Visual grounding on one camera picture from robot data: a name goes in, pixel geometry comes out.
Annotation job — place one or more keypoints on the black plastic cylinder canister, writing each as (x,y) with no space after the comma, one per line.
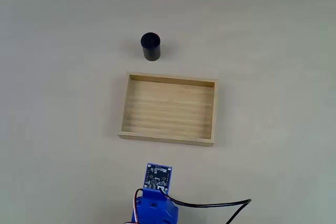
(151,48)

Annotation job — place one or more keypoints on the shallow wooden box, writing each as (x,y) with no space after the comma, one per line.
(168,108)

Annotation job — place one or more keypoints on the blue camera circuit board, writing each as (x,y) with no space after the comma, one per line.
(157,176)

